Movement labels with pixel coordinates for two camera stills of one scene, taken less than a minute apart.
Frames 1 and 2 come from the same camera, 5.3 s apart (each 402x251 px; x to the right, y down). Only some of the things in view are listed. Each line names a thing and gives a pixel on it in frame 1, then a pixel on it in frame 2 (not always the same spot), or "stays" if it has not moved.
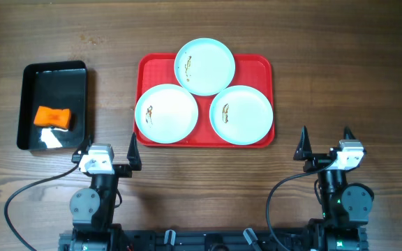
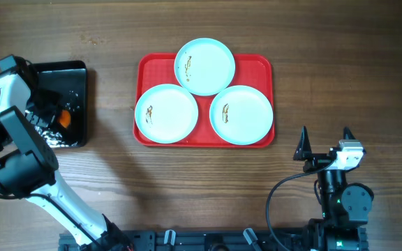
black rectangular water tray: [61, 84] stays
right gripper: [303, 152] stays
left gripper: [118, 168] to [44, 105]
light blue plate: [167, 113] stays
